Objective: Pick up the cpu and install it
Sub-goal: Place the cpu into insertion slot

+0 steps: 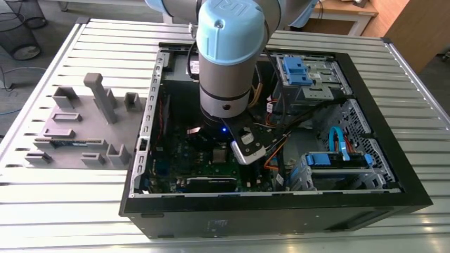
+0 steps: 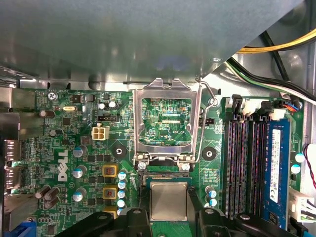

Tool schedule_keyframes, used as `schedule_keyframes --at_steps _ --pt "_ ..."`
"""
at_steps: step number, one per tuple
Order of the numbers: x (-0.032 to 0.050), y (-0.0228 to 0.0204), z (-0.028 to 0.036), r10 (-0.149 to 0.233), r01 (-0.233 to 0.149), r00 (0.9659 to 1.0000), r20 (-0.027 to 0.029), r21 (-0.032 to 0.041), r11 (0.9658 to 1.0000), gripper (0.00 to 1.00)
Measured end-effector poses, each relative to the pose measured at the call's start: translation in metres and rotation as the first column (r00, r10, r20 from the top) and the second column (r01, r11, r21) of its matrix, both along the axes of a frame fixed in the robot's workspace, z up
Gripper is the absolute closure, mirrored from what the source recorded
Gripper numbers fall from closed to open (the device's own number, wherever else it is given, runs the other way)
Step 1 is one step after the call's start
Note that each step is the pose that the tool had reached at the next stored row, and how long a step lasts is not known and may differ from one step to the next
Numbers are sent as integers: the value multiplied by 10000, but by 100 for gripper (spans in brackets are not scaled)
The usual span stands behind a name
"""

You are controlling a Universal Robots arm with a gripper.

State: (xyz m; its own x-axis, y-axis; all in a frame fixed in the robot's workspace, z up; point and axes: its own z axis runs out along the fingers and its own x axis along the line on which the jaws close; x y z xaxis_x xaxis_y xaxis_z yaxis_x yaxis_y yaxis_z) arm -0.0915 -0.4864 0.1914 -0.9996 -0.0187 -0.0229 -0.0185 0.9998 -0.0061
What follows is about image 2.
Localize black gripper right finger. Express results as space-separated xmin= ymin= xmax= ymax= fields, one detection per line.
xmin=189 ymin=189 xmax=291 ymax=237

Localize grey power supply unit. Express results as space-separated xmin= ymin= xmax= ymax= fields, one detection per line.
xmin=0 ymin=0 xmax=309 ymax=86

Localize metal socket cover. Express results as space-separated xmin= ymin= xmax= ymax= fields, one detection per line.
xmin=132 ymin=78 xmax=200 ymax=163

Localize white wire connector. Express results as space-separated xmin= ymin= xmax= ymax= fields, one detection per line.
xmin=290 ymin=187 xmax=316 ymax=224

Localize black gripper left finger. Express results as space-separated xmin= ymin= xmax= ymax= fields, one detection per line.
xmin=61 ymin=189 xmax=152 ymax=237

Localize RAM stick blue label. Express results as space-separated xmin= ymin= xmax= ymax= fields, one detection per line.
xmin=261 ymin=118 xmax=292 ymax=228

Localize CPU with silver top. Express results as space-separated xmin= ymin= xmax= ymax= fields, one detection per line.
xmin=145 ymin=176 xmax=194 ymax=222

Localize white grey wire bundle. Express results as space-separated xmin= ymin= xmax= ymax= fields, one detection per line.
xmin=223 ymin=58 xmax=316 ymax=101

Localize wire locking lever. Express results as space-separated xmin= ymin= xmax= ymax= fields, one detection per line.
xmin=134 ymin=78 xmax=219 ymax=164

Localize white four-pin power socket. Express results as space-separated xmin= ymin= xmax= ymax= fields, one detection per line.
xmin=91 ymin=125 xmax=111 ymax=142

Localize green motherboard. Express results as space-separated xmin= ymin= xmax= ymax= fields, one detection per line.
xmin=14 ymin=87 xmax=306 ymax=237

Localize black RAM slot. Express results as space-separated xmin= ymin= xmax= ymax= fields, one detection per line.
xmin=227 ymin=114 xmax=239 ymax=221
xmin=248 ymin=115 xmax=260 ymax=215
xmin=237 ymin=114 xmax=249 ymax=218

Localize yellow black power wire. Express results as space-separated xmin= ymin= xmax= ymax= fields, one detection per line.
xmin=237 ymin=29 xmax=316 ymax=54

